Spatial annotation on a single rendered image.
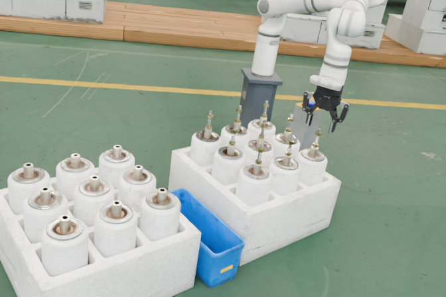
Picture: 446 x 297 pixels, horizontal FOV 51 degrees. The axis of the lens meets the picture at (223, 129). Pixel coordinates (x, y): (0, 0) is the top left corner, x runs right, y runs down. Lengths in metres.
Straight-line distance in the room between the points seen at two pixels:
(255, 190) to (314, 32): 2.42
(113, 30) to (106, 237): 2.33
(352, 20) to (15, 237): 0.98
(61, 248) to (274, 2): 1.20
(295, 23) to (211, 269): 2.54
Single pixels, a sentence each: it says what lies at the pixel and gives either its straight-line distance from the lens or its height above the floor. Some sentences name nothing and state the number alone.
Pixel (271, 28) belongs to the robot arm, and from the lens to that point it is 1.90.
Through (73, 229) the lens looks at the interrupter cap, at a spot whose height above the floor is 0.25.
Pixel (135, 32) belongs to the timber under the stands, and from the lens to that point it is 3.29.
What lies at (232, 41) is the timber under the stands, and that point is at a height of 0.06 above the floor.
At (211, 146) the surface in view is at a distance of 1.45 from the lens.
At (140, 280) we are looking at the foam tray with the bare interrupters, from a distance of 1.16.
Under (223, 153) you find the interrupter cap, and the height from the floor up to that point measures 0.25.
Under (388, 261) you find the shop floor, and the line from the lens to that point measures 1.58.
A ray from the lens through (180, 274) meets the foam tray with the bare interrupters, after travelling 1.24.
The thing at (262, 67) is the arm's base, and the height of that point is 0.34.
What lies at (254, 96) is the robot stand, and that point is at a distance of 1.94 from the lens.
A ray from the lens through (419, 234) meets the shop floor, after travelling 1.77.
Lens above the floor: 0.91
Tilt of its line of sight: 25 degrees down
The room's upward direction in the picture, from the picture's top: 9 degrees clockwise
